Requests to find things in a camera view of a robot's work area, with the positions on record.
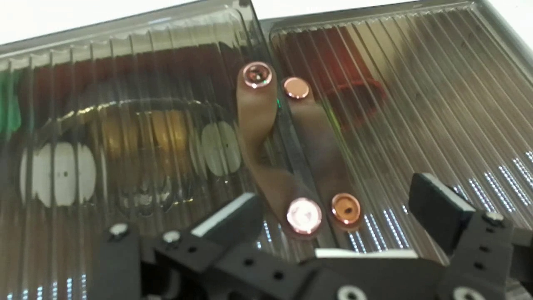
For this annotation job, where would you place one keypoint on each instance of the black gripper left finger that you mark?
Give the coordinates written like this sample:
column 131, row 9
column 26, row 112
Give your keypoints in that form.
column 174, row 264

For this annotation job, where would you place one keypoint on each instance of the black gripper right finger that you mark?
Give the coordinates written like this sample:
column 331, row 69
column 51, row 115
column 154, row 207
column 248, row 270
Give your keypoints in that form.
column 486, row 249

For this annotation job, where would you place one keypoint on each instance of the cabinet door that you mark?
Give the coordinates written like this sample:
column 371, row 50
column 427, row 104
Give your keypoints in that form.
column 129, row 120
column 429, row 87

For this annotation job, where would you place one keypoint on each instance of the copper right door handle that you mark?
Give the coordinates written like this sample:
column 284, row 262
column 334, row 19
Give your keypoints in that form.
column 328, row 164

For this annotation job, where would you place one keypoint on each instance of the copper door handle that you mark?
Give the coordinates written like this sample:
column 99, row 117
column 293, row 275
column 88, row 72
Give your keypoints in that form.
column 286, row 194
column 328, row 164

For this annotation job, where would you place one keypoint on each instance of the copper left door handle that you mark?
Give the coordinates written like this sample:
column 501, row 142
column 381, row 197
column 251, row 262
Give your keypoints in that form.
column 286, row 194

